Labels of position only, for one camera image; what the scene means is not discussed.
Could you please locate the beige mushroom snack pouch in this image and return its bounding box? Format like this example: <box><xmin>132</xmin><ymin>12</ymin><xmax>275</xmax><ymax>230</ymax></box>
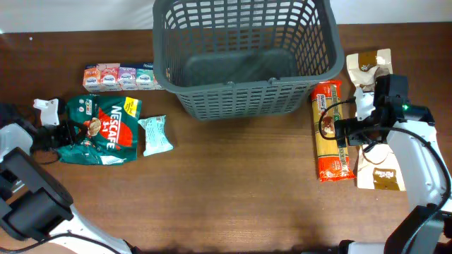
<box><xmin>346</xmin><ymin>49</ymin><xmax>393</xmax><ymax>92</ymax></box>

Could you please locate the green Nescafe coffee bag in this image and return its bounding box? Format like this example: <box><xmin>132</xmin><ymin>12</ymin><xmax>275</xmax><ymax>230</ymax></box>
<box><xmin>58</xmin><ymin>95</ymin><xmax>142</xmax><ymax>165</ymax></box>

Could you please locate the glutinous rice bag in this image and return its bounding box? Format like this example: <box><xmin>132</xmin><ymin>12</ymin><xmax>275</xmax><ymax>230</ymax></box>
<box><xmin>357</xmin><ymin>144</ymin><xmax>406</xmax><ymax>191</ymax></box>

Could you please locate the row of tissue packets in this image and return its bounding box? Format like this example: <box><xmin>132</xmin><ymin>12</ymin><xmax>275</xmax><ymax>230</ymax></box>
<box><xmin>82</xmin><ymin>62</ymin><xmax>163</xmax><ymax>92</ymax></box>

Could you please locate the mint green packet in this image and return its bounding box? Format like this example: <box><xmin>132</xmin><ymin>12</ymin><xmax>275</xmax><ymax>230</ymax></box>
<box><xmin>138</xmin><ymin>115</ymin><xmax>174</xmax><ymax>157</ymax></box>

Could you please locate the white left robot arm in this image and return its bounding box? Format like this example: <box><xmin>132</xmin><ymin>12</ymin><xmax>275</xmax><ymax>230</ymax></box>
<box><xmin>1</xmin><ymin>123</ymin><xmax>140</xmax><ymax>254</ymax></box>

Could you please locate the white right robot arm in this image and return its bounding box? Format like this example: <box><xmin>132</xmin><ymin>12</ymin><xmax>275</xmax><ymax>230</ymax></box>
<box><xmin>334</xmin><ymin>74</ymin><xmax>451</xmax><ymax>254</ymax></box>

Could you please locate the San Remo spaghetti packet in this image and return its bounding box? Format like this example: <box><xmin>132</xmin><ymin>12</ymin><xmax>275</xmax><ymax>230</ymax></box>
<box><xmin>311</xmin><ymin>80</ymin><xmax>355</xmax><ymax>182</ymax></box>

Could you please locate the grey plastic lattice basket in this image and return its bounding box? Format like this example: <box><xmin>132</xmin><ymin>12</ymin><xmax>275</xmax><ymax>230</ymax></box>
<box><xmin>153</xmin><ymin>0</ymin><xmax>345</xmax><ymax>121</ymax></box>

